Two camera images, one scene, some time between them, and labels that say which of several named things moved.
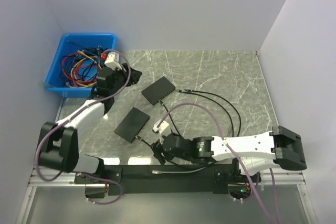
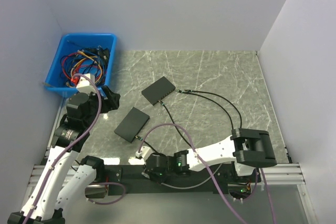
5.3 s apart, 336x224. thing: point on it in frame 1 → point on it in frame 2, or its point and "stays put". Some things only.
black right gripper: x=157 y=149 → x=154 y=177
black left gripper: x=135 y=76 → x=111 y=102
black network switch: x=132 y=124 stays put
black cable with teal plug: x=160 y=102 stays put
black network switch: x=158 y=91 stays put
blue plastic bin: x=55 y=83 stays put
